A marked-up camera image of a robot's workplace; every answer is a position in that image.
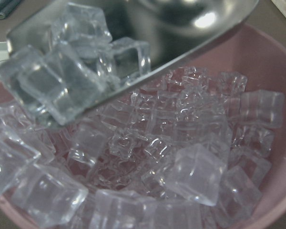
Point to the pile of clear ice cubes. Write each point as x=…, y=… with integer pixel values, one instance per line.
x=187, y=150

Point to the stainless steel ice scoop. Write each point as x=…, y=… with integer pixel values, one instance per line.
x=176, y=30

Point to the pink bowl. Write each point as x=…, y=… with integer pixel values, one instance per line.
x=263, y=60

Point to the grey folded cloth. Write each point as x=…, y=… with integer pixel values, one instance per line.
x=7, y=7

